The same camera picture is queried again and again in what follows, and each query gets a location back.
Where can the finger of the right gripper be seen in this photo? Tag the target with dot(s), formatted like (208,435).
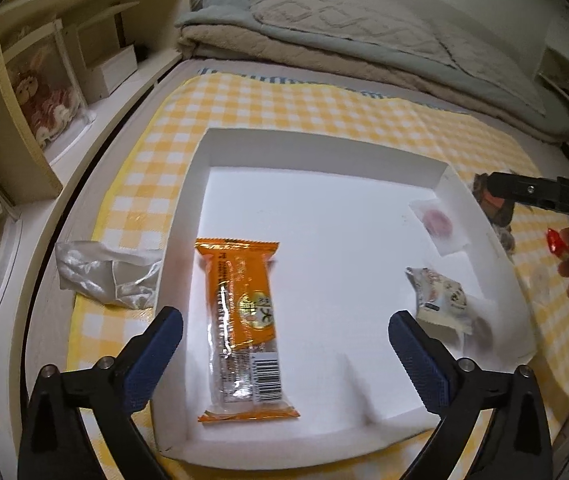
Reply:
(524,190)

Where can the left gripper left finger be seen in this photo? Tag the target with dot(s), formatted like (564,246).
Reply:
(148,356)

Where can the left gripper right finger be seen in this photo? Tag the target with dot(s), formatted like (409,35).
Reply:
(425,360)

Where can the red snack pack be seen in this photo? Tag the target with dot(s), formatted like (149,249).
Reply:
(557,246)

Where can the white panda cookie pack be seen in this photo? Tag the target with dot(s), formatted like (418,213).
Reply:
(441,301)

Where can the pink candy clear pack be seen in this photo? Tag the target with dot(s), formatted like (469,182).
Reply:
(441,225)

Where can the orange snack bar pack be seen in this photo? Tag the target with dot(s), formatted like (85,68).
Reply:
(245,372)

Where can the black red round cake pack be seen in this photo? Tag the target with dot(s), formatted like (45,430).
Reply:
(499,211)

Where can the crumpled clear plastic wrapper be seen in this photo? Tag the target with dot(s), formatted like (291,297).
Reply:
(114,277)

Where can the right beige pillow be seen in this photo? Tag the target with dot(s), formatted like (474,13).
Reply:
(483,61)

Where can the beige pillow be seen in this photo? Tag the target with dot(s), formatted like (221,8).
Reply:
(483,61)
(385,23)

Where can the white cardboard tray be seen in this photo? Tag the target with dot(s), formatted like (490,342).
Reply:
(339,210)

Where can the yellow checkered cloth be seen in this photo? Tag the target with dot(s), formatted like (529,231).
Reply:
(139,209)

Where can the beige folded blanket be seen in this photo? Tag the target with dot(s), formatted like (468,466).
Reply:
(231,42)

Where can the left beige pillow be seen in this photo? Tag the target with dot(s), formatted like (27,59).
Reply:
(385,23)

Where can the small wooden drawer box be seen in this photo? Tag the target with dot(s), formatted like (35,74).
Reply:
(97,48)

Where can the wooden bedside shelf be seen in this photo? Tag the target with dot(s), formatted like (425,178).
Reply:
(36,188)

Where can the doll in clear case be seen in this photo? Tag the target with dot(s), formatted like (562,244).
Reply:
(47,90)

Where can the grey blue duvet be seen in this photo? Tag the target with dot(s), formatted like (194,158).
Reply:
(237,12)

